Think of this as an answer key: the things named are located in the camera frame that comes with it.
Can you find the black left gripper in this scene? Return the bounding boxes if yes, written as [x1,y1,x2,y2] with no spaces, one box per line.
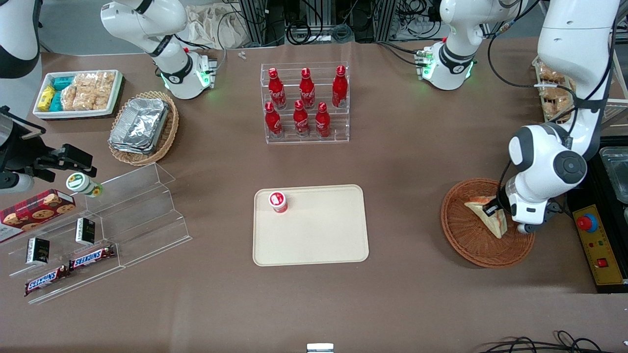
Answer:
[483,178,512,218]

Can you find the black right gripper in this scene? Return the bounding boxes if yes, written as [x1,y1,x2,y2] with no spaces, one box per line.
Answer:
[0,105,98,181]

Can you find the triangular sandwich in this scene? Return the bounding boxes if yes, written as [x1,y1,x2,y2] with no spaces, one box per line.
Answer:
[465,195,509,239]

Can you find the brown round wicker basket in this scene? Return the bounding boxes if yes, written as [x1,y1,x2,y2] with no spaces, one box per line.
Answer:
[440,177,536,269]

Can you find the white rectangular snack tray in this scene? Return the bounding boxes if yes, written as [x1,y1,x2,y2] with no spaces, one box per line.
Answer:
[33,70,123,120]

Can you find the light oval wicker basket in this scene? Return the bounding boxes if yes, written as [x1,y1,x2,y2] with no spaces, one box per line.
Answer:
[108,91,180,166]

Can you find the beige plastic tray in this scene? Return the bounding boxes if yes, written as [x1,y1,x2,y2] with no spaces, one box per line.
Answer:
[253,184,369,267]

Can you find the green-lidded white cup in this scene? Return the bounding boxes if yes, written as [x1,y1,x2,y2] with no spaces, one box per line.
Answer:
[66,173,104,198]

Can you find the red cookie box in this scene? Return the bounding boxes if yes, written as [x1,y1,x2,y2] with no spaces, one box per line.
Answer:
[0,189,77,244]

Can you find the clear rice cracker bag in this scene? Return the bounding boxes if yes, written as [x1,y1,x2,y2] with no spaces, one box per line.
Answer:
[74,73,99,92]
[61,86,79,111]
[95,71,116,111]
[74,89,97,111]

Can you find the small black snack box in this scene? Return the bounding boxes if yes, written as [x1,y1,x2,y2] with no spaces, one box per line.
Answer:
[26,237,51,266]
[75,217,96,246]

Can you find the yellow snack packet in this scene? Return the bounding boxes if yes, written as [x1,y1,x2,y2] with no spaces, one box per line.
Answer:
[38,86,56,111]

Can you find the stack of foil trays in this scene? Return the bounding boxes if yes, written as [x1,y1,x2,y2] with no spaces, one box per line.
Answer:
[109,98,170,155]

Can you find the clear acrylic step shelf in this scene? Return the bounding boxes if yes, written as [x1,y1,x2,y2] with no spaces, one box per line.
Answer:
[0,163,193,305]

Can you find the Snickers chocolate bar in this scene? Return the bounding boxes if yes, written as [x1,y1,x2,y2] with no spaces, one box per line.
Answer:
[69,244,117,271]
[25,265,71,297]

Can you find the yellow black control box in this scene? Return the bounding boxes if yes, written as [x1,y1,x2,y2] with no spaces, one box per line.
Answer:
[567,189,628,294]

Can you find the clear bagged pastry snack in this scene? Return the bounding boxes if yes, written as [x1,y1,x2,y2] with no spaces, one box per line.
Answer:
[538,64,565,83]
[542,83,574,106]

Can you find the metal steel pan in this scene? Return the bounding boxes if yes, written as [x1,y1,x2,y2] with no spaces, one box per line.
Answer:
[600,147,628,204]

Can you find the clear acrylic bottle rack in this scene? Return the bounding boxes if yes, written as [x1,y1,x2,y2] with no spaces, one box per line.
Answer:
[260,61,350,144]

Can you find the red cola bottle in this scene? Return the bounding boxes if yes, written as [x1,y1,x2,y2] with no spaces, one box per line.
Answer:
[265,102,283,138]
[299,68,316,109]
[268,68,288,110]
[314,102,331,138]
[332,65,348,108]
[293,100,311,137]

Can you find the beige cloth bag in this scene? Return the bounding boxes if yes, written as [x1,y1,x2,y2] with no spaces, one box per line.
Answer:
[184,5,247,50]

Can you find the red-lidded yogurt cup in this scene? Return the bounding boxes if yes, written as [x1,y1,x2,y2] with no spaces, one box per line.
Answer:
[268,191,288,214]

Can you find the white wire basket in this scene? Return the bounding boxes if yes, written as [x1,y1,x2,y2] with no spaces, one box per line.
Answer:
[532,29,628,124]

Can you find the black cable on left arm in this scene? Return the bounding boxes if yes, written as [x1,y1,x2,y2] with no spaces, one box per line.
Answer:
[487,0,619,135]

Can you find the black floor cables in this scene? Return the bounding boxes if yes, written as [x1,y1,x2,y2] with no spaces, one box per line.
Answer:
[478,330,611,353]

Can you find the black cables at arm base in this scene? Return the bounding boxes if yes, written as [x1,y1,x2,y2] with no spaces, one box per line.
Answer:
[377,41,426,67]

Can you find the aluminium frame equipment rack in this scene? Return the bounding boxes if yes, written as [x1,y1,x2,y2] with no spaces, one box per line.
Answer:
[238,0,399,46]

